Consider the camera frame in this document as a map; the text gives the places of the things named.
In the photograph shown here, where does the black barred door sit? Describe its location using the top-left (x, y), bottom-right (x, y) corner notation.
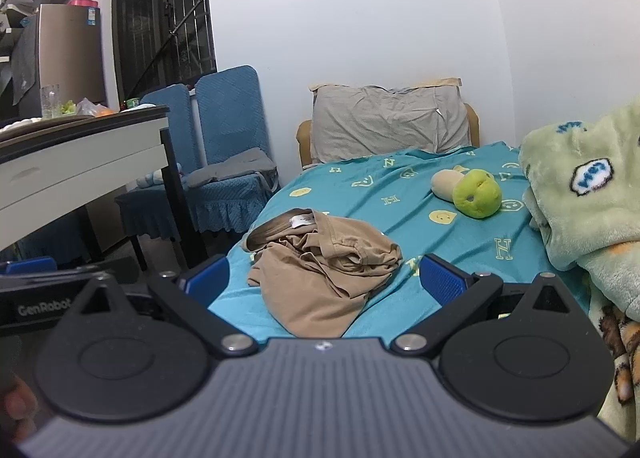
top-left (111, 0), bottom-right (219, 109)

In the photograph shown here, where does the green and beige plush toy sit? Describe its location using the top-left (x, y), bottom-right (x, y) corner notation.
top-left (431, 164), bottom-right (503, 220)

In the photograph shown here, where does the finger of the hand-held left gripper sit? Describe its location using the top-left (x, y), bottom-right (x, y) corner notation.
top-left (0, 257), bottom-right (58, 277)

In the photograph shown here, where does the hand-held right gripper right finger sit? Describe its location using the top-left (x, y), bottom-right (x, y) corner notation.
top-left (390, 254), bottom-right (577, 357)

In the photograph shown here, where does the grey pillow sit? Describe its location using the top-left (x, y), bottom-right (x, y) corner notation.
top-left (310, 85), bottom-right (472, 165)

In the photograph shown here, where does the tan t-shirt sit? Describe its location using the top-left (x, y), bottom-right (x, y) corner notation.
top-left (243, 209), bottom-right (404, 339)

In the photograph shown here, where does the grey seat cushion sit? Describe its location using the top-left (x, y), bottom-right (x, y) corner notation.
top-left (186, 148), bottom-right (279, 189)

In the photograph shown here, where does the clear plastic bag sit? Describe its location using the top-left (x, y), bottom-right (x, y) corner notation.
top-left (74, 97), bottom-right (108, 117)

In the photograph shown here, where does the tan headboard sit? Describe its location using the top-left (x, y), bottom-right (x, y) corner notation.
top-left (296, 102), bottom-right (481, 171)

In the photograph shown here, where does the blue covered chair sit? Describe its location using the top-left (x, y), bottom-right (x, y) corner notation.
top-left (186, 65), bottom-right (280, 235)
top-left (115, 84), bottom-right (195, 271)

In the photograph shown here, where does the clear glass cup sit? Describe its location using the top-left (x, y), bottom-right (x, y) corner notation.
top-left (40, 84), bottom-right (61, 120)

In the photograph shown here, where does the teal printed bed sheet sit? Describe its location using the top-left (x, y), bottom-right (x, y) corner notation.
top-left (207, 140), bottom-right (601, 339)

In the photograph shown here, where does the pale green fleece blanket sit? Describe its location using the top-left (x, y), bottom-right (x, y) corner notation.
top-left (518, 98), bottom-right (640, 455)

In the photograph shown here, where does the champagne refrigerator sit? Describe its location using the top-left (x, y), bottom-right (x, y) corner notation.
top-left (20, 4), bottom-right (108, 119)

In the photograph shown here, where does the person's left hand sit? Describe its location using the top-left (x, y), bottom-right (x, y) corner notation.
top-left (0, 372), bottom-right (40, 445)

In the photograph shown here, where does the white table with dark top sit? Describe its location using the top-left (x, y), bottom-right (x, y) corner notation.
top-left (0, 105), bottom-right (208, 269)

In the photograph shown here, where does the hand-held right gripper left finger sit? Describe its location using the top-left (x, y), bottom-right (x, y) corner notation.
top-left (65, 254), bottom-right (260, 359)

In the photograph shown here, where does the pale blue soft toy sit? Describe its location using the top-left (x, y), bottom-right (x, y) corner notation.
top-left (136, 169), bottom-right (167, 189)

